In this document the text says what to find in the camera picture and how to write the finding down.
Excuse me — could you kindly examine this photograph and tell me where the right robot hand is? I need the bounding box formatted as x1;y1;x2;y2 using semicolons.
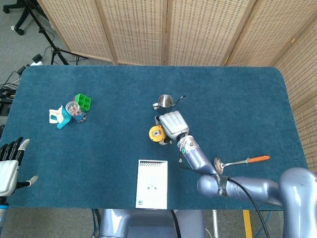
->
155;111;191;145

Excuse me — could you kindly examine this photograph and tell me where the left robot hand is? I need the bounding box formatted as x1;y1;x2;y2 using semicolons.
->
0;137;39;198

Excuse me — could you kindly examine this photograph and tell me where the yellow tape measure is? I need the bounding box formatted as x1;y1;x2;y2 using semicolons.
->
148;124;172;146

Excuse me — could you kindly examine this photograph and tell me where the steel gooseneck pitcher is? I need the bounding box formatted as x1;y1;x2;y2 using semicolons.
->
152;94;188;110

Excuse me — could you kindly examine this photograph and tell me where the blue felt table cover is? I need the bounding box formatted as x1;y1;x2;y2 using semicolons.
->
0;64;316;212

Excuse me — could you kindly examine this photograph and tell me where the white notepad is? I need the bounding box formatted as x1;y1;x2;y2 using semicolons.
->
135;159;169;210

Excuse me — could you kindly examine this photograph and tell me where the teal and white cloth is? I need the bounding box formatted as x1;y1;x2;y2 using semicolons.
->
48;105;73;130

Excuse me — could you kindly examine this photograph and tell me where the clear plastic jar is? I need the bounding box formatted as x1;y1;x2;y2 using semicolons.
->
65;101;88;124

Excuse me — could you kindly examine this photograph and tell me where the green plastic basket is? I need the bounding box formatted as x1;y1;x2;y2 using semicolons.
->
74;93;92;112

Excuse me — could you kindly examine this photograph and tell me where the wicker folding screen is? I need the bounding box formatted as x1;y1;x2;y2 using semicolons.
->
37;0;317;174

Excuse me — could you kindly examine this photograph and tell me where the grey robot torso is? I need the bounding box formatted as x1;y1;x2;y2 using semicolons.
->
98;208;207;238

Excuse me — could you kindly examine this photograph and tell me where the metal table leg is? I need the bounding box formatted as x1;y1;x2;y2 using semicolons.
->
212;209;220;238

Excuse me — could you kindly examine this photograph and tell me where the white power strip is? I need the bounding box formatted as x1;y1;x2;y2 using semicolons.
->
29;54;45;66

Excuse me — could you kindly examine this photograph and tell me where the black tripod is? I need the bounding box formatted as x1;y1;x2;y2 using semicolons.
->
23;0;89;66

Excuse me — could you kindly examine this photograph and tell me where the black office chair base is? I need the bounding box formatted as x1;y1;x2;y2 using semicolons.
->
2;0;34;36

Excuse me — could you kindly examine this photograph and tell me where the steel ladle orange handle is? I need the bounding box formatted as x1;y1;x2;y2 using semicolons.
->
213;155;271;176

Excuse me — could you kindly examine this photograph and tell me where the black floor cable bundle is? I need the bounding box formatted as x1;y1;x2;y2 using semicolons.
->
0;65;27;117

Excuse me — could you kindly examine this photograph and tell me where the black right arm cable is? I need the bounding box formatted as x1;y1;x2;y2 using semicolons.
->
178;150;271;238

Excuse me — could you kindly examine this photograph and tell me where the blue floor cable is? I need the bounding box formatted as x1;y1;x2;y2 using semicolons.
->
254;210;273;238

